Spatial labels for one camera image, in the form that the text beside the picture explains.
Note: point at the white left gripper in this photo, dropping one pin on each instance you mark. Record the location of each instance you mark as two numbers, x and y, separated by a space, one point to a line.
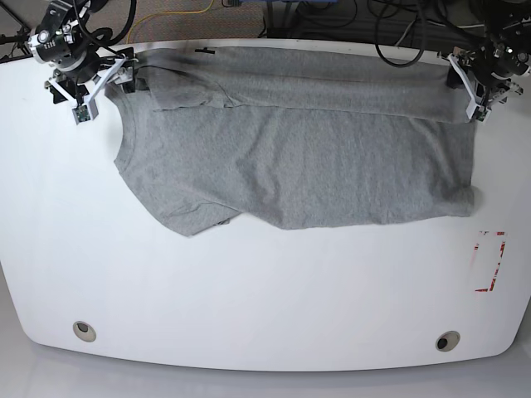
486 76

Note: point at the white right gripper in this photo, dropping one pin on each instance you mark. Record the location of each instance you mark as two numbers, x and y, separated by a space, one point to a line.
81 82

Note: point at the grey T-shirt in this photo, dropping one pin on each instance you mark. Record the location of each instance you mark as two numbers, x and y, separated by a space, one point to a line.
299 139

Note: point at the black tripod stand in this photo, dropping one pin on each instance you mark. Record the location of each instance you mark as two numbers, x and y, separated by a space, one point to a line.
19 18

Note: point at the red tape rectangle marking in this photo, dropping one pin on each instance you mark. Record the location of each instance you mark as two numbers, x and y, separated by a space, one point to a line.
486 260

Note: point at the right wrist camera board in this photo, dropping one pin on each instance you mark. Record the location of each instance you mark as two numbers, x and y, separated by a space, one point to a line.
82 114

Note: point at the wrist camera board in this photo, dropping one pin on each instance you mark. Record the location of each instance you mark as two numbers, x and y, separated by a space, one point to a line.
82 114
481 114

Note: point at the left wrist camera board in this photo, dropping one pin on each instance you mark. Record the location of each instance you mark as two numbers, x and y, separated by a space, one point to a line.
481 114

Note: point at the left table cable grommet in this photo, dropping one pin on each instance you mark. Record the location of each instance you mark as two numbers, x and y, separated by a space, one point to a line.
84 331

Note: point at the table cable grommet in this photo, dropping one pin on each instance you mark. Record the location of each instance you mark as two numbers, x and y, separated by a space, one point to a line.
84 331
447 341

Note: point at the right table cable grommet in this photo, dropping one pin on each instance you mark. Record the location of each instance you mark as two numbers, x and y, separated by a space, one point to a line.
447 341

